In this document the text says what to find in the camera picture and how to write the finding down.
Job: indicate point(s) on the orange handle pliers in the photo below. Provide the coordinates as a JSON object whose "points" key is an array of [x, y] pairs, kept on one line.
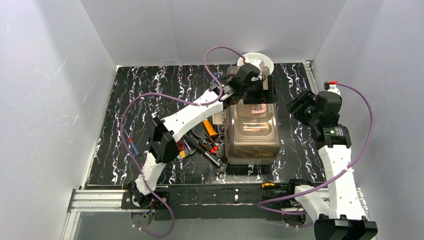
{"points": [[210, 129]]}

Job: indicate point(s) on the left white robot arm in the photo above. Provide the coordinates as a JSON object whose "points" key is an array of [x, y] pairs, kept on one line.
{"points": [[165, 133]]}

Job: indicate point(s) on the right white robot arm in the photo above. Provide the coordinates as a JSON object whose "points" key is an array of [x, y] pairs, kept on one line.
{"points": [[343, 217]]}

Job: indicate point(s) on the black marble pattern mat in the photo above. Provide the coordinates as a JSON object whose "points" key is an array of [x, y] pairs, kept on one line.
{"points": [[114, 163]]}

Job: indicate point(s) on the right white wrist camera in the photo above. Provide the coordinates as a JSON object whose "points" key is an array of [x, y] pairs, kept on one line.
{"points": [[331, 90]]}

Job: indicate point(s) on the black handle hammer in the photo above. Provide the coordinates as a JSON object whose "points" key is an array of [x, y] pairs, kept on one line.
{"points": [[206, 153]]}

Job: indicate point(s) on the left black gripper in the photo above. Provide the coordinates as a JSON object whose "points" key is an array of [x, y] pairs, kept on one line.
{"points": [[260, 98]]}

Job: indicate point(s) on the red needle nose pliers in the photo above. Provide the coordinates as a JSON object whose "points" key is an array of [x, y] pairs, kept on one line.
{"points": [[211, 146]]}

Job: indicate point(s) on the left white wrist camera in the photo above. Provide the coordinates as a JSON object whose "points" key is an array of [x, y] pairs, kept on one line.
{"points": [[259, 64]]}

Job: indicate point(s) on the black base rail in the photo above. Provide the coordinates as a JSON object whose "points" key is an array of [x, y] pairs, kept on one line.
{"points": [[204, 201]]}

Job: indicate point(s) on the red blue small screwdriver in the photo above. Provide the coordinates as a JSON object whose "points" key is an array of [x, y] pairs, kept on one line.
{"points": [[134, 149]]}

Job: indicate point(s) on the beige plastic tool box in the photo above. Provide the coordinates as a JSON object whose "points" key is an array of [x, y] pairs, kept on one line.
{"points": [[251, 133]]}

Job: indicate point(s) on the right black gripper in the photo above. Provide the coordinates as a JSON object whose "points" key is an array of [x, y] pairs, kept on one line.
{"points": [[298, 105]]}

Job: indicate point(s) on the white filament spool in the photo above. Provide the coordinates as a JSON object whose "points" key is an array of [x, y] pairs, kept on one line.
{"points": [[256, 55]]}

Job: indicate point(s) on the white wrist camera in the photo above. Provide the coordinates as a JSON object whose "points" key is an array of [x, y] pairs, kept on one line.
{"points": [[331, 90], [259, 64]]}

